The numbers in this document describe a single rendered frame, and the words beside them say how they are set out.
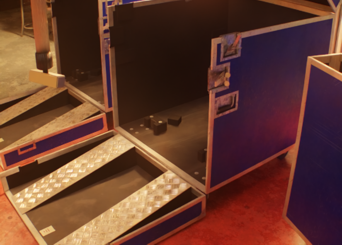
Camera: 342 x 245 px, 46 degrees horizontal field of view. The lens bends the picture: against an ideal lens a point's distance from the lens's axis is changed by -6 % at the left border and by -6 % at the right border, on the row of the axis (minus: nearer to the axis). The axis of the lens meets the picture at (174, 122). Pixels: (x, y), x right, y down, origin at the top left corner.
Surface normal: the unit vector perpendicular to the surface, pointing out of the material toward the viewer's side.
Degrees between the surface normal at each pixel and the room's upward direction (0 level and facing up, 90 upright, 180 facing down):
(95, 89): 0
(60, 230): 2
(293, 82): 90
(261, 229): 0
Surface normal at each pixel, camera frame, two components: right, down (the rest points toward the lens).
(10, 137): -0.02, -0.88
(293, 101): 0.62, 0.36
